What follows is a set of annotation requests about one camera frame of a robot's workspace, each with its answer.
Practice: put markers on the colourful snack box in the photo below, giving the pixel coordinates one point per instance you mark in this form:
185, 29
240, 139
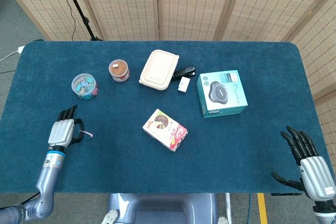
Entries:
164, 129

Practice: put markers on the black stapler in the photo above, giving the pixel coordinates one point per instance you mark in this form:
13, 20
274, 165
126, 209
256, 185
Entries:
183, 71

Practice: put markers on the blue-grey robot torso base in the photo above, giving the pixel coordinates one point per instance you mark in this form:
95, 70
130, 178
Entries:
162, 208

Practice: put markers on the teal Philips speaker box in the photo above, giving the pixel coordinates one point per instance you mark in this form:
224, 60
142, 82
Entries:
221, 93

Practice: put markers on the jar with orange lid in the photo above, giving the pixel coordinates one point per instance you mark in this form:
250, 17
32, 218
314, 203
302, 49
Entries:
119, 70

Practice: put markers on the blue felt table cover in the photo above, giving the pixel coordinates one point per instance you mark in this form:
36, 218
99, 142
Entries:
118, 161

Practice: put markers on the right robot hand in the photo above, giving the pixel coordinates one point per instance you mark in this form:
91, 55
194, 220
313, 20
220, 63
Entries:
316, 176

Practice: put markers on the beige lidded lunch container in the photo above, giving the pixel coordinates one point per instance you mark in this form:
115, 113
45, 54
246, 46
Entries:
157, 70

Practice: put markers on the black tripod stand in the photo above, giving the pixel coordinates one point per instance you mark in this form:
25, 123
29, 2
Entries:
78, 6

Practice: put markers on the pink paper strip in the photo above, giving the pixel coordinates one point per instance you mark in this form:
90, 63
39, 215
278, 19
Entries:
88, 133

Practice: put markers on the small white staples box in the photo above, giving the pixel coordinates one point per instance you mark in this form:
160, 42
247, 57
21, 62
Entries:
184, 84

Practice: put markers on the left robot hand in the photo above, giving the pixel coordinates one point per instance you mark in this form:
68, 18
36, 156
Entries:
61, 132

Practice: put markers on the clear jar of binder clips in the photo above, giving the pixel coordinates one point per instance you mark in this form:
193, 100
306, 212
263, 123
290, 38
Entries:
84, 86

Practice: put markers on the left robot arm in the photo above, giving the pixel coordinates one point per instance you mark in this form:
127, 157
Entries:
48, 176

